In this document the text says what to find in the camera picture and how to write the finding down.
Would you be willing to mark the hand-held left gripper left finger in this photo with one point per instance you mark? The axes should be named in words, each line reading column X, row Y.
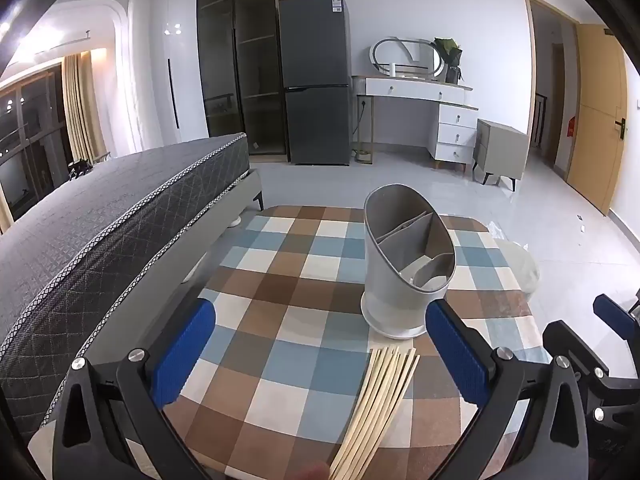
column 185, row 350

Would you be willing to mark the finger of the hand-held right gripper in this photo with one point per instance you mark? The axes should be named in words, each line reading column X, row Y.
column 612, row 310
column 595, row 372

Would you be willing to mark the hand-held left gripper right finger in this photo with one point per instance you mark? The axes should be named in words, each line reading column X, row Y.
column 455, row 355

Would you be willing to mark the bundle of bamboo chopsticks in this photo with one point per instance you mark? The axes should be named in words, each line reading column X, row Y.
column 372, row 405

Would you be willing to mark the grey utensil holder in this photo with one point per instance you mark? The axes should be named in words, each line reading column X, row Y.
column 385, row 280

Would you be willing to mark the clear plastic bag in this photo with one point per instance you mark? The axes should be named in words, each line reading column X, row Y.
column 520, row 265

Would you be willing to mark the checkered tablecloth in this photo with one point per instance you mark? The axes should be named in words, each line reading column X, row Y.
column 300, row 310

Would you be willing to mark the grey quilted mattress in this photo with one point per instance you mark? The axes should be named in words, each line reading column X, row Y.
column 100, row 210

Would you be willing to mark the wooden door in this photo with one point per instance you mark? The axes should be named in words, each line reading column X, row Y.
column 597, row 135

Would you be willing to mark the red sign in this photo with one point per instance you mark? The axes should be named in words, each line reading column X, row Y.
column 571, row 126

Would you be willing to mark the grey nightstand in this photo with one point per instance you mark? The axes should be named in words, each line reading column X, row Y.
column 502, row 150

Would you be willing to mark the small black object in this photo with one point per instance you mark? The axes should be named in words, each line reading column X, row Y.
column 79, row 169

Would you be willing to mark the white vanity desk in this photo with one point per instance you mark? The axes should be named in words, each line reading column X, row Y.
column 455, row 125

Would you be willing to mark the yellow curtain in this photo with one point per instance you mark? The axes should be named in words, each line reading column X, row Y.
column 80, row 110

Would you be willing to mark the dark window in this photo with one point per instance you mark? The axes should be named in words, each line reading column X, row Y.
column 30, row 135

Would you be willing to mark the white wardrobe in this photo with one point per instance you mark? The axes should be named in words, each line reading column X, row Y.
column 180, row 70

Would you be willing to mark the dark grey refrigerator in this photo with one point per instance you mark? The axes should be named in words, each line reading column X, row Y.
column 315, row 85

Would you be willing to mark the dark glass cabinet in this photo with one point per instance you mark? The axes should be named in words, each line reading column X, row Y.
column 240, row 60

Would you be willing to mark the green potted plant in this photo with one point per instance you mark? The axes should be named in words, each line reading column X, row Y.
column 449, row 55

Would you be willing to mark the oval vanity mirror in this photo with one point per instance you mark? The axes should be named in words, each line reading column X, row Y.
column 405, row 55

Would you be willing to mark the grey bed frame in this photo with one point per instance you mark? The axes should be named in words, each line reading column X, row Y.
column 165, row 255

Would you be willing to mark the wooden door frame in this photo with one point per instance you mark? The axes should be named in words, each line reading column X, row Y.
column 527, row 60

